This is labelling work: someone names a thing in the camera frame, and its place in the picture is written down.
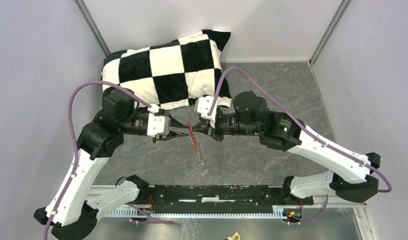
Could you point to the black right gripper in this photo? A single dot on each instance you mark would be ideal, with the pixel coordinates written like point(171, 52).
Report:
point(205, 127)

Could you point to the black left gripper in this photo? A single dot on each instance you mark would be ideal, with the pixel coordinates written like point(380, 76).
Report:
point(172, 134)

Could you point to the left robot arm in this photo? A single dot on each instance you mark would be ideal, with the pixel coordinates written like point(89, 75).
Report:
point(71, 215)

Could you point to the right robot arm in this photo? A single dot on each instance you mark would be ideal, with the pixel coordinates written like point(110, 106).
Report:
point(349, 174)

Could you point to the yellow carabiner with keys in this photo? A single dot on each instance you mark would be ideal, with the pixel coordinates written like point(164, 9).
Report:
point(235, 236)

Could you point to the black white checkered pillow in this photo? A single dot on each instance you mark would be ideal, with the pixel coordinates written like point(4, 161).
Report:
point(174, 74)

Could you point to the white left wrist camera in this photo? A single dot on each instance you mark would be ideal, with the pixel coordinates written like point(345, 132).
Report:
point(158, 125)

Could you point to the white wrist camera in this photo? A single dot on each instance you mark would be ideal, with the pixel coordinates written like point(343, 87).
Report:
point(203, 106)
point(158, 125)

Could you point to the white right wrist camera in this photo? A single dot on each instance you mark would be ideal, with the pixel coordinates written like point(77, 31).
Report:
point(203, 106)

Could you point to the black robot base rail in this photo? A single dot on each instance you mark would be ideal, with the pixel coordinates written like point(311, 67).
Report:
point(213, 199)

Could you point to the grey slotted cable duct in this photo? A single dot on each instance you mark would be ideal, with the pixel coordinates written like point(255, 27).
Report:
point(129, 212)

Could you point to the aluminium corner post left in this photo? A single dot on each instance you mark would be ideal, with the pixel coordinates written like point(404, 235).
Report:
point(84, 11)

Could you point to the aluminium corner post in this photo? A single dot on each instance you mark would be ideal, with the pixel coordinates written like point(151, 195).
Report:
point(84, 11)
point(344, 4)

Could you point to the aluminium corner post right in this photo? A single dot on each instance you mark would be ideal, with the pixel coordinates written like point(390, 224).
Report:
point(344, 4)

